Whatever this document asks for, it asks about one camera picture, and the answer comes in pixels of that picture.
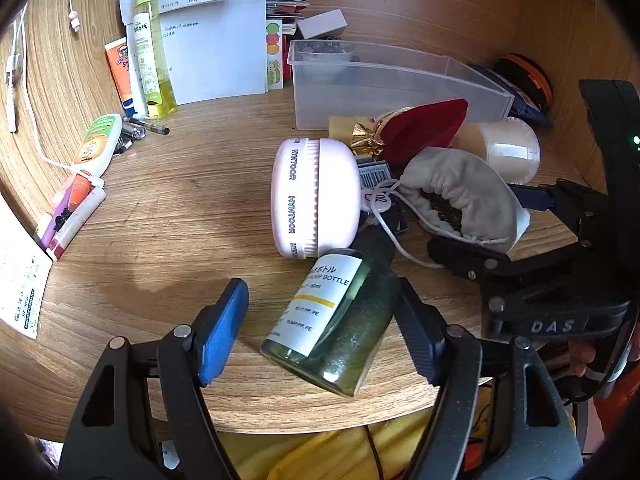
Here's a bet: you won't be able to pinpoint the small black labelled box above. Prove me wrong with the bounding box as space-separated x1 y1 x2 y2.
356 159 412 236

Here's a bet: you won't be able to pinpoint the green white tube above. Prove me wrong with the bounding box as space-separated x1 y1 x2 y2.
72 113 123 177

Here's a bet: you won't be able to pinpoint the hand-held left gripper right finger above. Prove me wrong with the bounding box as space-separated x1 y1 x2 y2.
397 277 583 480

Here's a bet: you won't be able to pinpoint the wooden desktop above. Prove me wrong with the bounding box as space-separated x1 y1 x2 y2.
0 0 611 436

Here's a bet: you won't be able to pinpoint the fruit sticker sheet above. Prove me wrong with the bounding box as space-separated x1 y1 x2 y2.
265 19 285 92

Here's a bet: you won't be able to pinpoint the orange black zip case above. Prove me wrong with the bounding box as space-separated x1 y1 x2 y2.
494 53 553 111

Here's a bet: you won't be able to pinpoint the purple tube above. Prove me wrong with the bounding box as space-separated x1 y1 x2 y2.
34 192 71 248

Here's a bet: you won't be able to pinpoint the white pink tube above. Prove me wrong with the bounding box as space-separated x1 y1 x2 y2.
45 187 107 262

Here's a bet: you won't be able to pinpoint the white charging cable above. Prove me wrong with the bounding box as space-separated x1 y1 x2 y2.
5 2 108 188

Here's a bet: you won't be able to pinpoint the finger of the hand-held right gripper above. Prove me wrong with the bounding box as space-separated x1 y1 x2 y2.
507 180 608 251
426 235 586 291

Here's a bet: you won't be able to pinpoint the gold foil wrapper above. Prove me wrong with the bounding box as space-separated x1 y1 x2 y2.
349 117 386 158

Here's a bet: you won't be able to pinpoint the green glass pump bottle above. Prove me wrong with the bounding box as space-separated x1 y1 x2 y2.
260 222 407 398

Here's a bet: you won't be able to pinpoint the yellow spray bottle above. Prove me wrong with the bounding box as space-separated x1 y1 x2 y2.
132 0 178 120

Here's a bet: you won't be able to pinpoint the person's right hand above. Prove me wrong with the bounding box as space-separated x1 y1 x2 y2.
567 337 601 381

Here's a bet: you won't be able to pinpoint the orange white tube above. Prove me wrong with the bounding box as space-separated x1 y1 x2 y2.
104 37 138 116

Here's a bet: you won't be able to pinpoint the clear plastic box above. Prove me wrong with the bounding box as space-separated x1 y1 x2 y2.
286 39 516 132

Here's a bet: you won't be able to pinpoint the small white box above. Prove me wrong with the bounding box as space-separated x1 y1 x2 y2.
296 10 348 40

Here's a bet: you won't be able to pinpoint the red velvet pouch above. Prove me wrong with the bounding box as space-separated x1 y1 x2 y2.
374 98 470 165

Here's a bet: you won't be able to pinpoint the orange capped tube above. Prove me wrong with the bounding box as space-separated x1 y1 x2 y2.
66 174 93 212

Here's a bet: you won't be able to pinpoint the grey drawstring pouch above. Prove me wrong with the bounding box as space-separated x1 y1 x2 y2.
367 146 531 268

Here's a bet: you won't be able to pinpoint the white receipt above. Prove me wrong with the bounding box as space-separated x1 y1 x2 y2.
0 195 53 338

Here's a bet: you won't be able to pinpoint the yellow cloth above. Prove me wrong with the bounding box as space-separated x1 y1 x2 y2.
217 385 496 480

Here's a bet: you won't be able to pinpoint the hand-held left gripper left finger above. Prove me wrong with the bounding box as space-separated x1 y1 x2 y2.
57 277 249 480

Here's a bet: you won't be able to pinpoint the pale yellow block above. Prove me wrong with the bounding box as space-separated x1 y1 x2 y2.
328 116 373 138

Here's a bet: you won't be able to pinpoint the white paper sheets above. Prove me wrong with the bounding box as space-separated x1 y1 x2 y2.
125 0 268 107

